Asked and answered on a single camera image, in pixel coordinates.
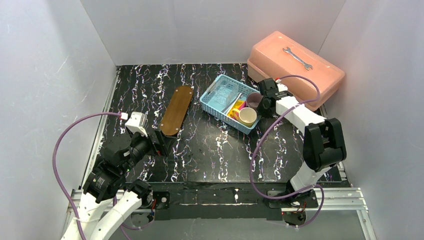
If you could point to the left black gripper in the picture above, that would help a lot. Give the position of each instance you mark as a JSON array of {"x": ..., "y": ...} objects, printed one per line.
[{"x": 157, "y": 141}]

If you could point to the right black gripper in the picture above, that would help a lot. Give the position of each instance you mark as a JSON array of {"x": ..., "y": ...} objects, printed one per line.
[{"x": 265, "y": 103}]

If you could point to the brown wooden oval tray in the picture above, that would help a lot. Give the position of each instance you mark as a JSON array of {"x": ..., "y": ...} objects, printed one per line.
[{"x": 176, "y": 110}]

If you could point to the cream yellow mug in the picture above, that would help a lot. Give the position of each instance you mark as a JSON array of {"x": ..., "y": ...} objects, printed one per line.
[{"x": 247, "y": 116}]

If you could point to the light blue plastic basket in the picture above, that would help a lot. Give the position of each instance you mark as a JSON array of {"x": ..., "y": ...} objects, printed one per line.
[{"x": 209, "y": 93}]

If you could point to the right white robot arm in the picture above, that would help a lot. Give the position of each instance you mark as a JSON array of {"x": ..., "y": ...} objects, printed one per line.
[{"x": 323, "y": 139}]

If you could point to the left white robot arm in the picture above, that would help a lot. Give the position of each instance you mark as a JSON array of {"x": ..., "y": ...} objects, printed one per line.
[{"x": 107, "y": 199}]

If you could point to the grey toothbrush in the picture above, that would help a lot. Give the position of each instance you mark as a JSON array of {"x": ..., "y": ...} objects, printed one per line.
[{"x": 232, "y": 102}]

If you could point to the yellow toothpaste tube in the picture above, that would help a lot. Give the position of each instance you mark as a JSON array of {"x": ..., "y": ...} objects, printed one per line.
[{"x": 234, "y": 111}]

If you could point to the purple translucent cup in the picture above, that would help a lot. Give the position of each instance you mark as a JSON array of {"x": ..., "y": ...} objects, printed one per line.
[{"x": 253, "y": 100}]

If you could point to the silver open-end wrench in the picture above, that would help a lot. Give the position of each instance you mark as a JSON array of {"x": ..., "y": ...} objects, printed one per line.
[{"x": 306, "y": 65}]

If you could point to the pink plastic toolbox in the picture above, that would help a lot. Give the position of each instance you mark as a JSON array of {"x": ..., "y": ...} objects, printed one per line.
[{"x": 268, "y": 60}]

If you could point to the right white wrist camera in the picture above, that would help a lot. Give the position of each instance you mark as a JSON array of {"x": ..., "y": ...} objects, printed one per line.
[{"x": 281, "y": 87}]

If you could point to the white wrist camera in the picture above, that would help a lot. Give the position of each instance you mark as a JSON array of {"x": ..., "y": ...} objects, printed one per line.
[
  {"x": 281, "y": 87},
  {"x": 137, "y": 123}
]

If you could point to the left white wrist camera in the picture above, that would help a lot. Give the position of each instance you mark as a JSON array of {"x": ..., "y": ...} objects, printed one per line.
[{"x": 137, "y": 123}]

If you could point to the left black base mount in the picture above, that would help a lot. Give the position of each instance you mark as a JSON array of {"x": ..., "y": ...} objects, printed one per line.
[{"x": 156, "y": 200}]

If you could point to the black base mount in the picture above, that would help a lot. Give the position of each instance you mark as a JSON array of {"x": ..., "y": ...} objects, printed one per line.
[
  {"x": 156, "y": 200},
  {"x": 301, "y": 201}
]

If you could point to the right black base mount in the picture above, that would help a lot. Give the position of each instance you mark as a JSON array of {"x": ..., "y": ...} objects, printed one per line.
[{"x": 301, "y": 201}]

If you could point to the aluminium frame rail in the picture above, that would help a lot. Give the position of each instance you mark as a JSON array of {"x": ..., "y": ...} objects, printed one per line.
[{"x": 335, "y": 199}]

